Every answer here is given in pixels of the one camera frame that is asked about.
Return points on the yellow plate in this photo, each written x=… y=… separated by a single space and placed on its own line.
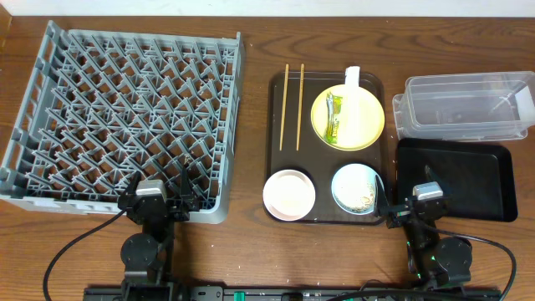
x=369 y=120

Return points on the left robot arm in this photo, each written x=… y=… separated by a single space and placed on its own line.
x=147 y=255

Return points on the green snack wrapper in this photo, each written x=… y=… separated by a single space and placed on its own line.
x=334 y=106

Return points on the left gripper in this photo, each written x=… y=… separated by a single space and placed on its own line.
x=180 y=216

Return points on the wooden chopstick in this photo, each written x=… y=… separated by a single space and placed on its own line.
x=300 y=106
x=284 y=106

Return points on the food scraps rice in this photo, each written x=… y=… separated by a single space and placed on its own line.
x=354 y=190

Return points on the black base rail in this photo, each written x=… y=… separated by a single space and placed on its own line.
x=213 y=293

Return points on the white bowl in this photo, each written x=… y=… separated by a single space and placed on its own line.
x=289 y=195

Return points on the clear plastic bin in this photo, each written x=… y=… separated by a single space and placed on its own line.
x=466 y=107

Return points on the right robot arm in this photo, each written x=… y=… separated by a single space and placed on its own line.
x=438 y=262

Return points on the dark brown serving tray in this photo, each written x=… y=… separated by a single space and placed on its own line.
x=316 y=159

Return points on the light blue bowl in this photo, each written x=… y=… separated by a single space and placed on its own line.
x=356 y=165

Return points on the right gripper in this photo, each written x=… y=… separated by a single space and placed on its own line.
x=399 y=215

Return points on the grey plastic dishwasher rack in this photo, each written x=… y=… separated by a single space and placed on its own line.
x=102 y=106

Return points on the black waste tray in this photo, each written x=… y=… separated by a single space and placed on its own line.
x=478 y=178

